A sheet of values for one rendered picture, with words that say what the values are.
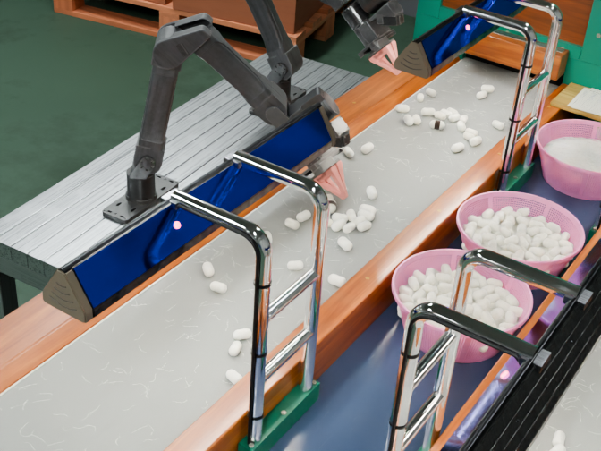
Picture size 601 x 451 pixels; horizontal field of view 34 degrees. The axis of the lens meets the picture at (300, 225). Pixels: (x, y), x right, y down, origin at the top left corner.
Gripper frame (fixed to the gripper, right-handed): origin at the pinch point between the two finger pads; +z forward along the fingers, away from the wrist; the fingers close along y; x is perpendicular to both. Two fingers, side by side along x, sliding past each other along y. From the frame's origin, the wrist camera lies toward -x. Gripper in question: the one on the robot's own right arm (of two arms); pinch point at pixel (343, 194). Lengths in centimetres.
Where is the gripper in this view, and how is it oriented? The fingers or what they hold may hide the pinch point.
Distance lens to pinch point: 212.4
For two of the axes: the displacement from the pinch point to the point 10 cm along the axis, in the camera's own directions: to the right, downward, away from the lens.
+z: 5.9, 8.1, 0.3
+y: 5.5, -4.3, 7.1
